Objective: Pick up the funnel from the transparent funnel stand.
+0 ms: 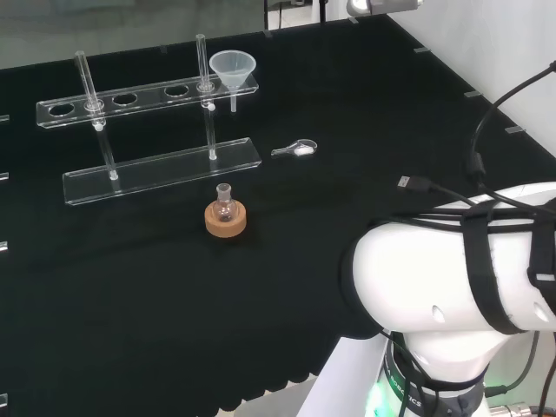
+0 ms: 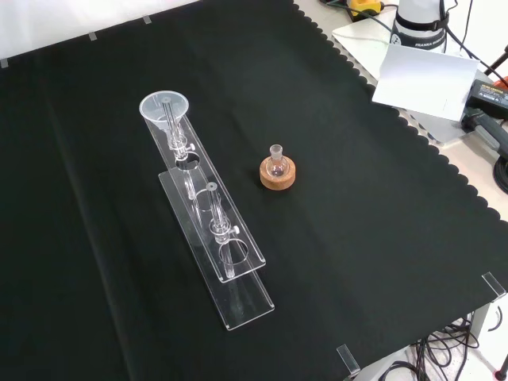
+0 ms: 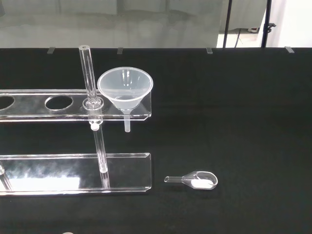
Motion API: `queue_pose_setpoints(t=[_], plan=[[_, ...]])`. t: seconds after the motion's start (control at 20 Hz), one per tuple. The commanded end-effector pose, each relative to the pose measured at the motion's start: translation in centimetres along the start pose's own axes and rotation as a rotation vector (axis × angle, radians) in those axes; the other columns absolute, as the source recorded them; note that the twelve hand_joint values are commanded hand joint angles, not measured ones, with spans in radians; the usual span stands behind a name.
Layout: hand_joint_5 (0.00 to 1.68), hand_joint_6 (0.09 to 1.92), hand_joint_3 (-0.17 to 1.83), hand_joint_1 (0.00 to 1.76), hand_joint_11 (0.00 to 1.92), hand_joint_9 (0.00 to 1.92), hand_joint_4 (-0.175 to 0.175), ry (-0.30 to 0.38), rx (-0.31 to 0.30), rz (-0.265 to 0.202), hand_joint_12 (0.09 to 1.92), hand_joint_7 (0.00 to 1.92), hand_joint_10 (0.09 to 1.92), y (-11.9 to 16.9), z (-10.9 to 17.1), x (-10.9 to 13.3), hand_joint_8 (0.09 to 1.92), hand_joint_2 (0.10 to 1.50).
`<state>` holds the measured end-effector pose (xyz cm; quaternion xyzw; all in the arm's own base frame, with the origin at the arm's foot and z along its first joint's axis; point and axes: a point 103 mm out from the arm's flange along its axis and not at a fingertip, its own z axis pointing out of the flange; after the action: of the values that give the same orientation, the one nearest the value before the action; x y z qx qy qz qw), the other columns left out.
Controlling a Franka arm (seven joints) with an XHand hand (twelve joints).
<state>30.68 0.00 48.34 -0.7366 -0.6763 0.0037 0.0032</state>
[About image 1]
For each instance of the translucent plastic funnel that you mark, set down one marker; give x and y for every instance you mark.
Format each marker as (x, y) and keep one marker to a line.
(233, 69)

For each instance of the glass weighing funnel with powder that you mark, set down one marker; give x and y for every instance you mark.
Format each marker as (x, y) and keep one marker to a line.
(299, 148)

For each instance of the clear funnel stand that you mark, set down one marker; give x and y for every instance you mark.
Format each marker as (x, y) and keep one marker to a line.
(147, 134)

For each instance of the small round-bottom glass flask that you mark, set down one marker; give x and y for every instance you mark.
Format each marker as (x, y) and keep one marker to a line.
(225, 206)

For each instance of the black cloth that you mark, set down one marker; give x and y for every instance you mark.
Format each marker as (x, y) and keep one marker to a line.
(217, 282)

